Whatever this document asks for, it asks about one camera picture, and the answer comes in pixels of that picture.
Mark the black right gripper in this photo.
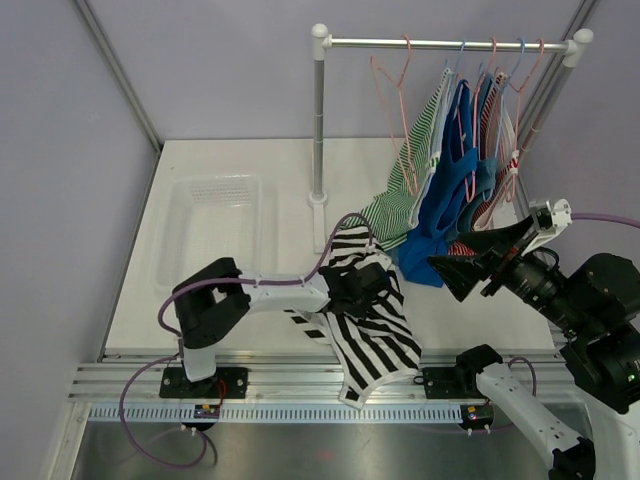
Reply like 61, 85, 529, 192
427, 211, 592, 334

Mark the black white striped tank top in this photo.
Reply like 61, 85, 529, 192
286, 226, 422, 409

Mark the teal blue tank top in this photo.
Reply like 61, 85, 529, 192
445, 74, 496, 243

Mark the green white striped tank top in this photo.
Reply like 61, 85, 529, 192
361, 68, 454, 250

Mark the bright blue tank top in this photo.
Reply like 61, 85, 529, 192
398, 80, 478, 288

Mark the pink plastic hanger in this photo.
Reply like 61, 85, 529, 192
369, 34, 418, 195
454, 37, 497, 203
500, 38, 545, 203

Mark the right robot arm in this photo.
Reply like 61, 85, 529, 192
428, 251, 639, 479

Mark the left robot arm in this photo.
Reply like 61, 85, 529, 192
163, 215, 422, 407

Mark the red white striped tank top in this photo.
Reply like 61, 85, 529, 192
446, 72, 515, 255

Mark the white plastic basket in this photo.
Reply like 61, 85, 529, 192
152, 175, 263, 294

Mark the white metal clothes rack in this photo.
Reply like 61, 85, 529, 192
309, 23, 594, 254

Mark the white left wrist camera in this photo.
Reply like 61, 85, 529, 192
361, 244, 394, 271

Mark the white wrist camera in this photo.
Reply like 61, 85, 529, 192
361, 244, 394, 271
522, 198, 573, 255

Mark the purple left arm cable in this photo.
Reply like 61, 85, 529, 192
118, 212, 376, 469

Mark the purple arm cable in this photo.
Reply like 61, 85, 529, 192
569, 212, 640, 231
118, 212, 376, 469

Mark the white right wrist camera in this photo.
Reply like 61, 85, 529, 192
522, 198, 573, 255

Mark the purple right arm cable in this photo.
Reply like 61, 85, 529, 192
569, 212, 640, 231

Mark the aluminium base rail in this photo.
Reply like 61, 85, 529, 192
67, 350, 579, 405

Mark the white slotted cable duct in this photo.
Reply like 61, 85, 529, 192
89, 402, 462, 424

